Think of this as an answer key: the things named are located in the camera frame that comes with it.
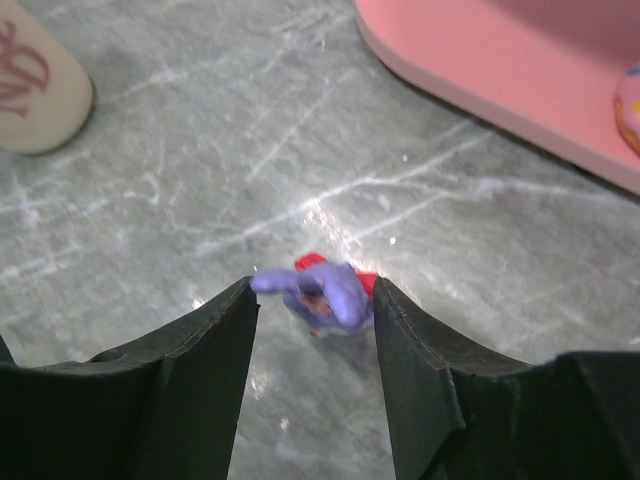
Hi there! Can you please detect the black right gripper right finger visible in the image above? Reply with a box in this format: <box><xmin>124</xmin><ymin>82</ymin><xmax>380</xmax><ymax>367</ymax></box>
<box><xmin>374</xmin><ymin>278</ymin><xmax>639</xmax><ymax>479</ymax></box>

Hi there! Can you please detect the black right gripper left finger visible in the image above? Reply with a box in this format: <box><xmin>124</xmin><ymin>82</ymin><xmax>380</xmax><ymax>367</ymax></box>
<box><xmin>1</xmin><ymin>278</ymin><xmax>259</xmax><ymax>479</ymax></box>

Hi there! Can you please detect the small purple bunny toy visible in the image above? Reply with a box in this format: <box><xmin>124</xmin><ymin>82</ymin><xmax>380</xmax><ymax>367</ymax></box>
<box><xmin>250</xmin><ymin>252</ymin><xmax>378</xmax><ymax>337</ymax></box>

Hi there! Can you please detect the pink three-tier wooden shelf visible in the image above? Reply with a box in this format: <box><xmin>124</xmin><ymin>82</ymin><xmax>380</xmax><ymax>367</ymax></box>
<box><xmin>355</xmin><ymin>1</ymin><xmax>639</xmax><ymax>192</ymax></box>

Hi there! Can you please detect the beige round disc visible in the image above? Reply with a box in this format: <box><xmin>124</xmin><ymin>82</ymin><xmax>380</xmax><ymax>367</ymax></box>
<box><xmin>1</xmin><ymin>1</ymin><xmax>94</xmax><ymax>155</ymax></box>

